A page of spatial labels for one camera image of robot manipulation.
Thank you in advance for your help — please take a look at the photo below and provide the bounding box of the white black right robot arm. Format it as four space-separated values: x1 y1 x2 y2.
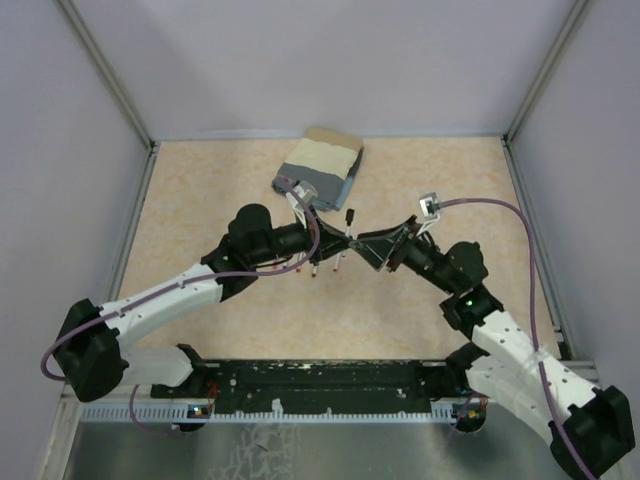
351 219 636 479

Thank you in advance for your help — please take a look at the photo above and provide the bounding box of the aluminium frame post right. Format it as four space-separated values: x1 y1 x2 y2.
502 0 592 147

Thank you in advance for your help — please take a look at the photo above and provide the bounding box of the black pen cap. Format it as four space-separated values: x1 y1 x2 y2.
345 209 355 226

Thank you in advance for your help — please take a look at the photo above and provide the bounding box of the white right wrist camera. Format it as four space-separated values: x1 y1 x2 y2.
417 192 441 236

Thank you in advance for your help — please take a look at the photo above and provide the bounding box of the small white red-end pen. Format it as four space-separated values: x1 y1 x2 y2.
333 252 346 273

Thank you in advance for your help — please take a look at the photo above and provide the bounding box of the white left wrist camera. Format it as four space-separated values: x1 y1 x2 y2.
285 181 317 227

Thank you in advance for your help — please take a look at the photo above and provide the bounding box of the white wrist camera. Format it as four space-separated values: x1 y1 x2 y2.
285 181 317 227
417 192 441 236

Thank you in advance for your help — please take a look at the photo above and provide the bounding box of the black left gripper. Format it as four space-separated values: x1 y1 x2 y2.
250 206 352 266

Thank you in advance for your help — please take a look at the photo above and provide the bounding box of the aluminium frame post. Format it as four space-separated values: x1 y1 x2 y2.
502 0 592 147
53 0 161 151

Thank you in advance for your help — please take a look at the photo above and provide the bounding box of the aluminium frame post left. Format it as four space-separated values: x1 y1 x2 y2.
53 0 161 151

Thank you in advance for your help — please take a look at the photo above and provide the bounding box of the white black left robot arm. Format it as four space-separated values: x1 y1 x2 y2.
41 204 352 403

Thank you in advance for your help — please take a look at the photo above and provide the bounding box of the folded grey beige cloth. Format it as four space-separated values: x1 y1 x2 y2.
271 127 364 211

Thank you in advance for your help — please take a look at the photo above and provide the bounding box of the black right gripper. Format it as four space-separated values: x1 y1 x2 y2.
350 214 458 295

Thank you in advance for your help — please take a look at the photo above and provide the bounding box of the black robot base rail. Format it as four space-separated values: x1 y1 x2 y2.
151 360 472 417

